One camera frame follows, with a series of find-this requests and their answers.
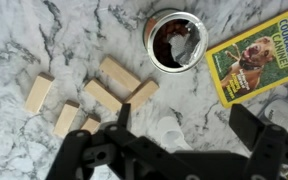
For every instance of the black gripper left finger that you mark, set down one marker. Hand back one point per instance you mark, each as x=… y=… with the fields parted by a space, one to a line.
x=124 y=116

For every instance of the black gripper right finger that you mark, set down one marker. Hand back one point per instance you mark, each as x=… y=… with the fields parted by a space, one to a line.
x=247 y=126

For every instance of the orange labelled can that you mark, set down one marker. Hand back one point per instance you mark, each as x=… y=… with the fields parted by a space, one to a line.
x=165 y=46

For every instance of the light wooden block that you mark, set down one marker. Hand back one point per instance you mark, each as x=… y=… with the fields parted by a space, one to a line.
x=39 y=92
x=119 y=73
x=90 y=124
x=66 y=118
x=141 y=94
x=103 y=95

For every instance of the white plastic scoop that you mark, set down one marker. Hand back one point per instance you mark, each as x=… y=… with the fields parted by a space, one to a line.
x=174 y=136

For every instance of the yellow dog book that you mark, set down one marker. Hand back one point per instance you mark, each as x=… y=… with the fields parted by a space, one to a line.
x=257 y=63

